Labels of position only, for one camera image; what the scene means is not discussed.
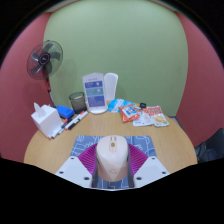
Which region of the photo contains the cream computer mouse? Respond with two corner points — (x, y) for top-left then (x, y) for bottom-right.
(95, 134), (130, 183)

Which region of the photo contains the black and red standing fan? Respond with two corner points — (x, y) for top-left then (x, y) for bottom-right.
(26, 39), (64, 108)

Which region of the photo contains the white and orange snack packet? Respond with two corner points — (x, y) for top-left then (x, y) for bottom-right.
(147, 105), (170, 128)

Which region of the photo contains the light blue packet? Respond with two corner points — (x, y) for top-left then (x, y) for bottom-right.
(107, 98), (130, 114)

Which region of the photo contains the dark translucent cup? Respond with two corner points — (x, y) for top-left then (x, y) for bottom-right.
(68, 91), (87, 114)

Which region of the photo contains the white plastic stand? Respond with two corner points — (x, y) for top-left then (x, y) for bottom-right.
(103, 72), (119, 103)

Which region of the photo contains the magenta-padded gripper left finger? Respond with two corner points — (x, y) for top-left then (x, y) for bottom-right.
(54, 143), (100, 188)

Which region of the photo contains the white tissue box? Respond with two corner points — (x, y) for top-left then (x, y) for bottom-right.
(30, 102), (64, 138)

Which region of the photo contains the blue patterned mouse pad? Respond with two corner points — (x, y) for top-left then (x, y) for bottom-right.
(69, 134), (158, 190)

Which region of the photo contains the blue whiteboard eraser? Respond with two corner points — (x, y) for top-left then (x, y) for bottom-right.
(56, 105), (76, 120)

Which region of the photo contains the white and blue sign stand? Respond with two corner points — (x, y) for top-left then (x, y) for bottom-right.
(82, 72), (108, 115)

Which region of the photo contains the white whiteboard marker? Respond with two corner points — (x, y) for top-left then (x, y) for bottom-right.
(65, 110), (89, 131)
(58, 118), (73, 135)
(49, 123), (66, 140)

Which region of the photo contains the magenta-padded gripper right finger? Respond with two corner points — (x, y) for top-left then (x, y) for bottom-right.
(125, 143), (170, 188)

